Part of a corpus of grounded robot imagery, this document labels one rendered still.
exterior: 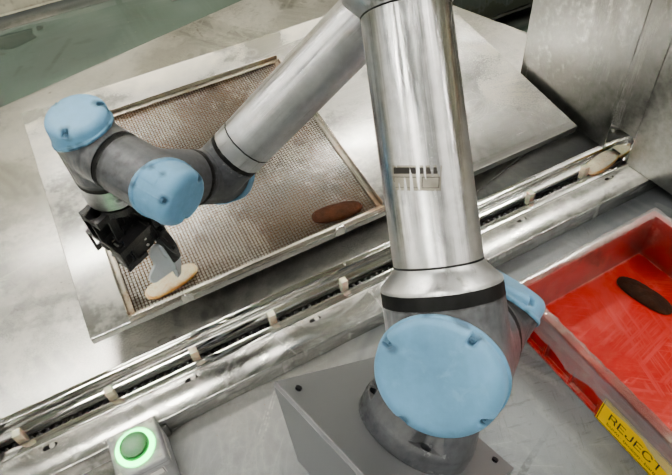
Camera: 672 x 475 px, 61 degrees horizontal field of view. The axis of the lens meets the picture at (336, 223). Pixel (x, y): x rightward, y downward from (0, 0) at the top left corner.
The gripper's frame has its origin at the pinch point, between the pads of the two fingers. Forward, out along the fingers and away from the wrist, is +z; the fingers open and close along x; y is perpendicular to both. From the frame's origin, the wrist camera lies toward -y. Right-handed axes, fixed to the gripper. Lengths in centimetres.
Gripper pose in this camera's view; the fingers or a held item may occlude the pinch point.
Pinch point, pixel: (160, 256)
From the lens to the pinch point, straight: 101.0
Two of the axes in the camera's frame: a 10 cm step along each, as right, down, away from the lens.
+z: -0.1, 5.7, 8.2
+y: -5.5, 6.8, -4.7
